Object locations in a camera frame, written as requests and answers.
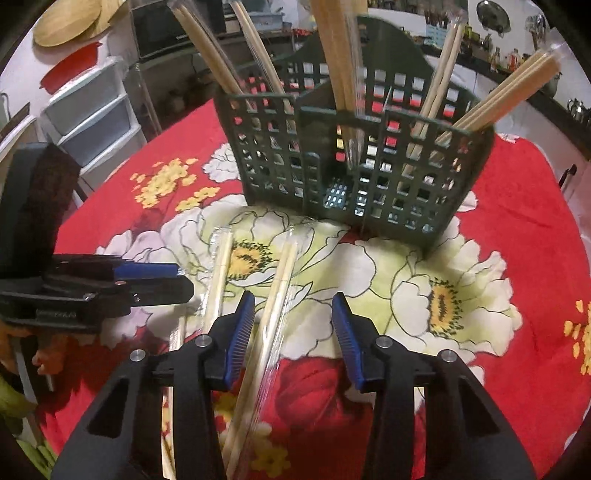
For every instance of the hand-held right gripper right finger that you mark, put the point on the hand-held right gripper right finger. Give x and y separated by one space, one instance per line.
348 341

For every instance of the wooden chopsticks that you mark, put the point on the wooden chopsticks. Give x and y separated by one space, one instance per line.
441 69
337 55
272 314
508 87
170 438
261 55
207 50
219 267

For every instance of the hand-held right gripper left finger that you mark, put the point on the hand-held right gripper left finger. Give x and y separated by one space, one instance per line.
240 341

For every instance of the steel pot lid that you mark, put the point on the steel pot lid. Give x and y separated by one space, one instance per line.
494 16

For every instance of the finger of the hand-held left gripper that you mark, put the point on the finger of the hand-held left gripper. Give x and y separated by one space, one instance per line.
161 291
147 271

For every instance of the round wooden board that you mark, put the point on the round wooden board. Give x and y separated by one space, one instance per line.
67 21

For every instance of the black kitchen countertop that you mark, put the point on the black kitchen countertop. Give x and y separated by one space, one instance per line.
554 110

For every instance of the red plastic lid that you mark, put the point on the red plastic lid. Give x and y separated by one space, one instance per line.
69 69

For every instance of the red floral tablecloth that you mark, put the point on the red floral tablecloth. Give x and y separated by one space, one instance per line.
531 369

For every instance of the black microwave oven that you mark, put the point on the black microwave oven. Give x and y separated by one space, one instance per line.
180 27

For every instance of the small steel kettle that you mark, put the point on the small steel kettle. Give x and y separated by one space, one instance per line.
579 108

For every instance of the white plastic drawer unit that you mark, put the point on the white plastic drawer unit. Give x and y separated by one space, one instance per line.
97 115

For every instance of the green plastic utensil basket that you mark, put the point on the green plastic utensil basket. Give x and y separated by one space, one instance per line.
323 113

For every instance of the blue white knife block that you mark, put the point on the blue white knife block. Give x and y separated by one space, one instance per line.
433 33

